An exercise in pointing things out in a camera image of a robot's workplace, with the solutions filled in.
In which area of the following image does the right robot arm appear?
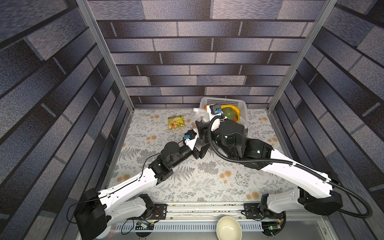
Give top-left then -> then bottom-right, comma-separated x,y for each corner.
196,120 -> 343,219

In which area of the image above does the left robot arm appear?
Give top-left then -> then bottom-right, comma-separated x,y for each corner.
74,142 -> 210,240

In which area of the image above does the yellow snack bag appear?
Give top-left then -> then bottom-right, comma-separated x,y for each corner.
168,116 -> 185,130

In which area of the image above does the green round fruit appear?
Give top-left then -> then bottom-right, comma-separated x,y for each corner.
223,107 -> 238,122

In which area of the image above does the yellow banana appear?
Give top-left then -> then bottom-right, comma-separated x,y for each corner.
221,105 -> 241,122

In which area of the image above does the white plastic basket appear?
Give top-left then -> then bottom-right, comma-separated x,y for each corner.
200,97 -> 249,129

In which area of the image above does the cream ceramic bowl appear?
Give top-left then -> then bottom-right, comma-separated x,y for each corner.
216,216 -> 242,240

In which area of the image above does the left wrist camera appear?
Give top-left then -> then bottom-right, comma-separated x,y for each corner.
183,129 -> 199,151

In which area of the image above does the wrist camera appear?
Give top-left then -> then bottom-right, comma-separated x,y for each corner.
183,129 -> 199,151
207,104 -> 224,132

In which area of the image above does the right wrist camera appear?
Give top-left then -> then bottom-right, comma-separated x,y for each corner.
207,104 -> 224,132

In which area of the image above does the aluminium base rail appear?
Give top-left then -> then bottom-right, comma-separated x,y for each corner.
111,203 -> 332,239

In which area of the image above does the black corrugated cable hose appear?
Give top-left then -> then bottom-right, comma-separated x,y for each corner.
207,115 -> 374,219

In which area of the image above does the left aluminium frame post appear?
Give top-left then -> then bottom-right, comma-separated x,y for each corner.
76,0 -> 135,113

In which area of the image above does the aluminium frame post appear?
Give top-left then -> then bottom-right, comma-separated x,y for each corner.
267,0 -> 337,114
76,0 -> 135,113

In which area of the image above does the right aluminium frame post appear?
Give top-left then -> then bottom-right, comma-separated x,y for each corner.
267,0 -> 337,114

